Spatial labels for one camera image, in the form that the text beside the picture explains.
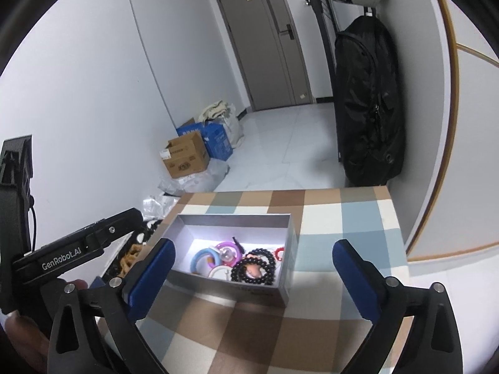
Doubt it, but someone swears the purple ring bracelet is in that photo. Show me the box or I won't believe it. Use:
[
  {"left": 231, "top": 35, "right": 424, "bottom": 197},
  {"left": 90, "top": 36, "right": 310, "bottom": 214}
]
[{"left": 216, "top": 240, "right": 246, "bottom": 268}]

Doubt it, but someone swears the black beaded bracelet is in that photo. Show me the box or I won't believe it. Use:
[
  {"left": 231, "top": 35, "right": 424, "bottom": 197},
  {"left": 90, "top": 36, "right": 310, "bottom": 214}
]
[
  {"left": 230, "top": 256, "right": 279, "bottom": 285},
  {"left": 244, "top": 247, "right": 279, "bottom": 277}
]

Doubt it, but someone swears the clear red-capped jar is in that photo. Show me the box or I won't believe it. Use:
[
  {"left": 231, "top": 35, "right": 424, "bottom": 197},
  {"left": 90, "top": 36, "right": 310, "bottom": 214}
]
[{"left": 274, "top": 247, "right": 285, "bottom": 262}]

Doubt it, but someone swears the person's left hand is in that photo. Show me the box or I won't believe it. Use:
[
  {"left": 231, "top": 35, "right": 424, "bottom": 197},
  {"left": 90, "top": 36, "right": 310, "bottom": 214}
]
[{"left": 2, "top": 278, "right": 89, "bottom": 374}]

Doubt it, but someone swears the tan suede boot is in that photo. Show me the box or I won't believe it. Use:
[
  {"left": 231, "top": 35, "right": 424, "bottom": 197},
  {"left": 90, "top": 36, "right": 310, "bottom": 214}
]
[{"left": 118, "top": 244, "right": 152, "bottom": 278}]

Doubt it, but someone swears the checkered plaid cloth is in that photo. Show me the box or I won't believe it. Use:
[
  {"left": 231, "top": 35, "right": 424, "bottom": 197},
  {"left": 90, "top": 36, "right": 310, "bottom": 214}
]
[{"left": 137, "top": 187, "right": 409, "bottom": 373}]

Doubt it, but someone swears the crumpled silver plastic bag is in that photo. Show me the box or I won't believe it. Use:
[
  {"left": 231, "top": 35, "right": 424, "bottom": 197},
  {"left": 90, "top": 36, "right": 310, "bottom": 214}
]
[{"left": 142, "top": 195, "right": 179, "bottom": 221}]

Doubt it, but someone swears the grey cardboard box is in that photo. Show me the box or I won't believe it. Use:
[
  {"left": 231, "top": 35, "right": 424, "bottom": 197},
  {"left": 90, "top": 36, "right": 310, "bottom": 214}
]
[{"left": 162, "top": 213, "right": 298, "bottom": 307}]

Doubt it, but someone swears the white plastic mailer bag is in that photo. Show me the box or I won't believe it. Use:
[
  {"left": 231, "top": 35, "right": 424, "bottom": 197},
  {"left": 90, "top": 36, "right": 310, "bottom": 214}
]
[{"left": 158, "top": 159, "right": 230, "bottom": 197}]

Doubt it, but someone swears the brown cardboard box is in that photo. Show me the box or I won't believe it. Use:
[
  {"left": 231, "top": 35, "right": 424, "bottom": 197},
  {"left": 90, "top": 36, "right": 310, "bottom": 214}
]
[{"left": 160, "top": 131, "right": 210, "bottom": 179}]

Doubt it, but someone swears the blue cardboard box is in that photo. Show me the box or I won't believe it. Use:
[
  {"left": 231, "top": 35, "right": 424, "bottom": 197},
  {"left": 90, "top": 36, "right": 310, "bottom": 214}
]
[{"left": 177, "top": 122, "right": 233, "bottom": 161}]

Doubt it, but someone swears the beige tote bag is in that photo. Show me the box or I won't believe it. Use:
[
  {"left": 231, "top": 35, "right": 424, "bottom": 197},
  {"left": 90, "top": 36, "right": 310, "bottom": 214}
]
[{"left": 197, "top": 100, "right": 244, "bottom": 149}]

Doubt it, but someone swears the grey brown door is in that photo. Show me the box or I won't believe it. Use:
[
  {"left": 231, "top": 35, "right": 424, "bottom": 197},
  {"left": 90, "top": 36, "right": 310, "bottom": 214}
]
[{"left": 216, "top": 0, "right": 313, "bottom": 112}]

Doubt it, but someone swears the blue ring bracelet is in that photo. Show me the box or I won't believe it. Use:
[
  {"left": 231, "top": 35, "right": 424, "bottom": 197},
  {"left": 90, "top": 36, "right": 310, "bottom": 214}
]
[{"left": 190, "top": 247, "right": 222, "bottom": 275}]

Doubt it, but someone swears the white ring bracelet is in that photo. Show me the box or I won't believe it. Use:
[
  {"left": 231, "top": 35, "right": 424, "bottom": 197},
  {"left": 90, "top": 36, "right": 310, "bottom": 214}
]
[{"left": 206, "top": 265, "right": 234, "bottom": 281}]

